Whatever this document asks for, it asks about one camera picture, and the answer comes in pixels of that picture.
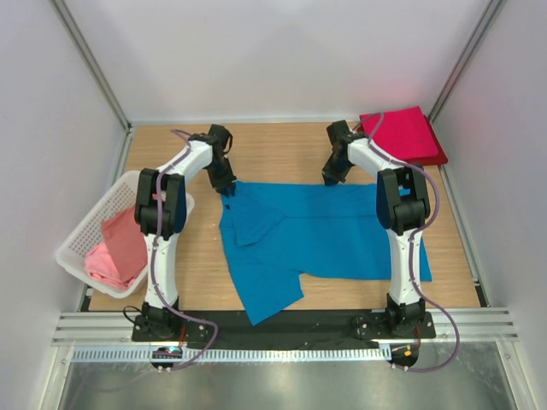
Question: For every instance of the folded magenta t shirt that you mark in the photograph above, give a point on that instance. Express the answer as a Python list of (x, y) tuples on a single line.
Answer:
[(394, 134)]

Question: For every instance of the aluminium rail frame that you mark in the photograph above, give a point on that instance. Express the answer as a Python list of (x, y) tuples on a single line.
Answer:
[(87, 328)]

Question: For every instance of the blue t shirt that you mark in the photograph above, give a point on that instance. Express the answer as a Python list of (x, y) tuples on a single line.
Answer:
[(274, 233)]

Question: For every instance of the salmon t shirt in basket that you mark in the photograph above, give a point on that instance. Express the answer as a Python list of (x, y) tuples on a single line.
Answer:
[(126, 245)]

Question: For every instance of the white perforated plastic basket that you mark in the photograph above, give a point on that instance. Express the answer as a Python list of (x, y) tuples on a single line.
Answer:
[(88, 234)]

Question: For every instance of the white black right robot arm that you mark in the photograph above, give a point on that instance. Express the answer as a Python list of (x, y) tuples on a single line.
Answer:
[(402, 207)]

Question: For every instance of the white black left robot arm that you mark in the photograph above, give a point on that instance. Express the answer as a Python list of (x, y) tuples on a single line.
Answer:
[(161, 211)]

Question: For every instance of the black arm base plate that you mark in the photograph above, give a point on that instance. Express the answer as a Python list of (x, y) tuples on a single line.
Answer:
[(283, 328)]

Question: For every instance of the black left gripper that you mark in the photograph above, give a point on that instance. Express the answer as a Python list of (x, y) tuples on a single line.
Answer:
[(220, 186)]

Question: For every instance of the folded dark red t shirt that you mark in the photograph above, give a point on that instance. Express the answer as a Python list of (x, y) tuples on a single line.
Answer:
[(425, 148)]

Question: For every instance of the white slotted cable duct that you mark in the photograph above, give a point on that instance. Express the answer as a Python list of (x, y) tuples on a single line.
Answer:
[(171, 354)]

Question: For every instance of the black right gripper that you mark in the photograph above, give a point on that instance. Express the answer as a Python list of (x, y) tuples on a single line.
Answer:
[(329, 174)]

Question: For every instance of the pink t shirt in basket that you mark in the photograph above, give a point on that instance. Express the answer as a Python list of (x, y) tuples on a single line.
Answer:
[(100, 266)]

